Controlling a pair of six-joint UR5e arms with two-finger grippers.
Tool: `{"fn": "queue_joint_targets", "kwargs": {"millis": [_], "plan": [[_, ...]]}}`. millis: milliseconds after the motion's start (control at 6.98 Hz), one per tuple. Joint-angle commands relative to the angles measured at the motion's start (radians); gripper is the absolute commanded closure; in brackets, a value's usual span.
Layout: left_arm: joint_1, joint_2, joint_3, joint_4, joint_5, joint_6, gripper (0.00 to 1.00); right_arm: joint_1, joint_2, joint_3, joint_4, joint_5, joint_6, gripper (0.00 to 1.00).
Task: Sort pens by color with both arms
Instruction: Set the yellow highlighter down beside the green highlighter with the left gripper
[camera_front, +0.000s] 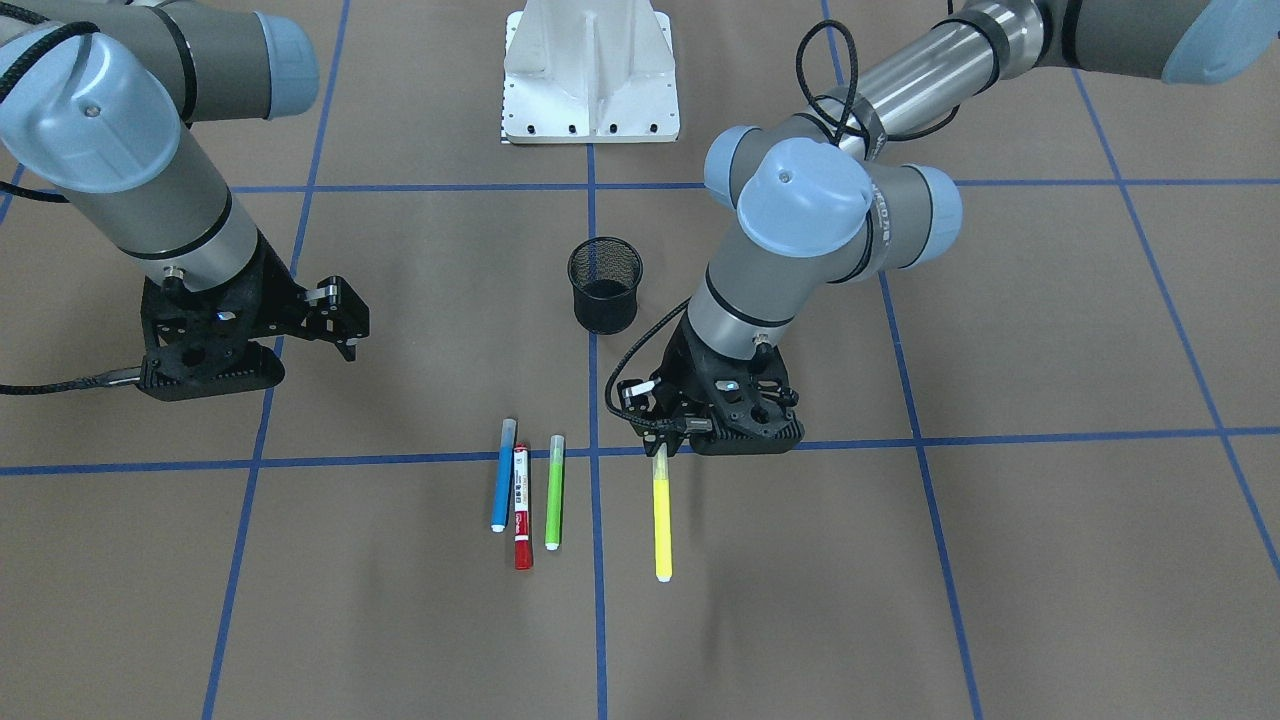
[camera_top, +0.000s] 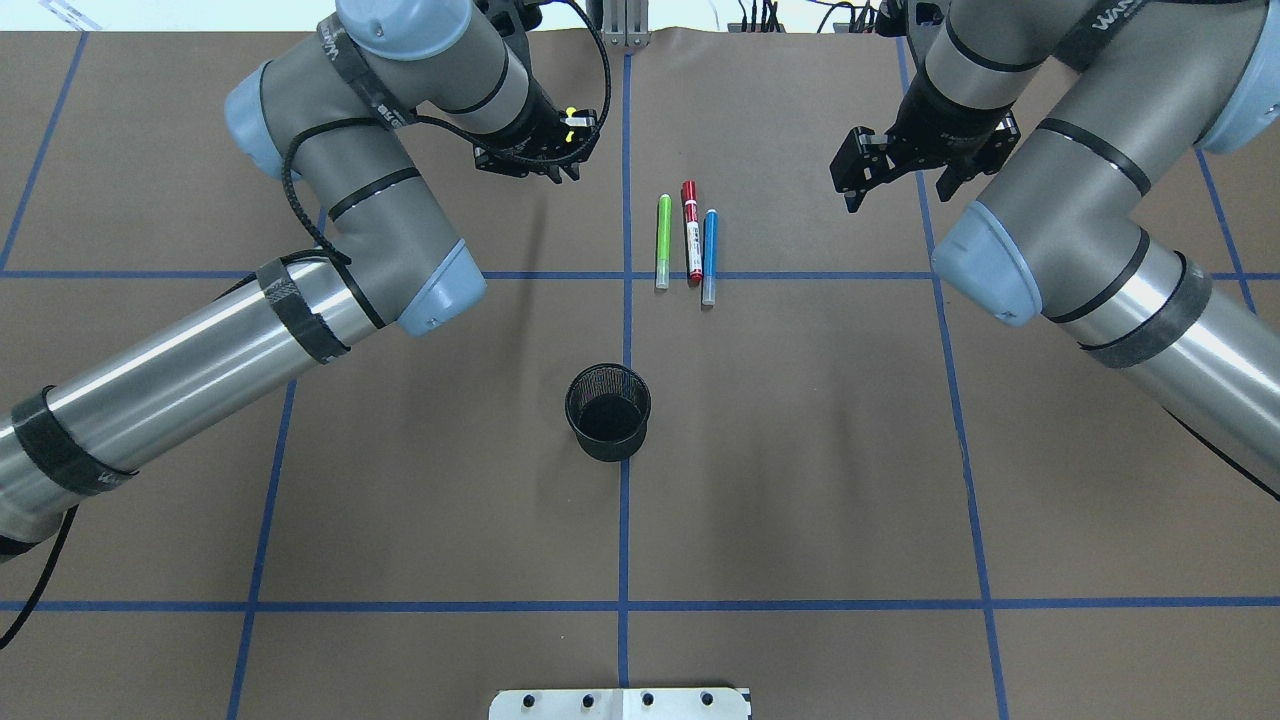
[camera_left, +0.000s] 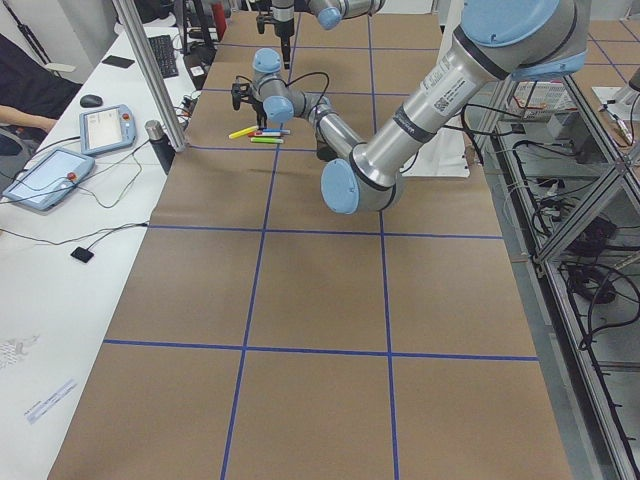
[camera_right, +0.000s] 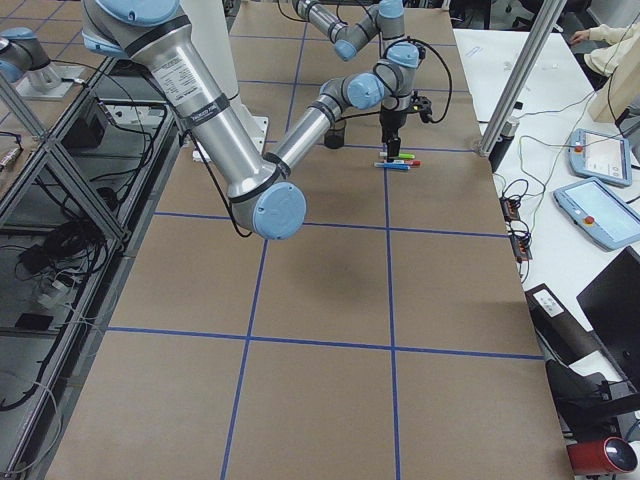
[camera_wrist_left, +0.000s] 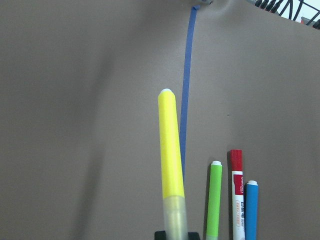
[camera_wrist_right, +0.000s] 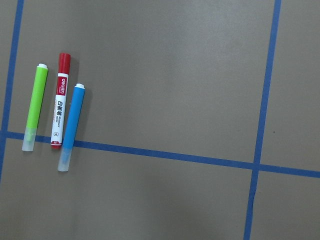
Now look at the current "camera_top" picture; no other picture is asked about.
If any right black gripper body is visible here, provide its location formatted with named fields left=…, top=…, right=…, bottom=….
left=887, top=76, right=1011, bottom=169

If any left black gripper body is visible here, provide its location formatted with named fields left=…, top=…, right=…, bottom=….
left=470, top=76, right=570, bottom=160

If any green highlighter pen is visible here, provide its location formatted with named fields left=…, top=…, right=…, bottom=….
left=654, top=193, right=672, bottom=292

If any red capped marker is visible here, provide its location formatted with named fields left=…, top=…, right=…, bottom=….
left=680, top=179, right=704, bottom=286

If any blue highlighter pen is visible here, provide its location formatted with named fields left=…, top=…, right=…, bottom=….
left=701, top=208, right=719, bottom=307

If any black mesh pen cup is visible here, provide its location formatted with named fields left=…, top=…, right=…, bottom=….
left=564, top=363, right=652, bottom=462

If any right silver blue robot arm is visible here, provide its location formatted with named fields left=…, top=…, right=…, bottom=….
left=829, top=1, right=1277, bottom=496

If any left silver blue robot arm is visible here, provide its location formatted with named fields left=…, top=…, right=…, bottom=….
left=1, top=1, right=605, bottom=560

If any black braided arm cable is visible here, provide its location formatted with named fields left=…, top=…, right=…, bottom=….
left=0, top=0, right=613, bottom=651

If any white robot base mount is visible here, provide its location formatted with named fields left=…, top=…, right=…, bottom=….
left=488, top=687, right=753, bottom=719

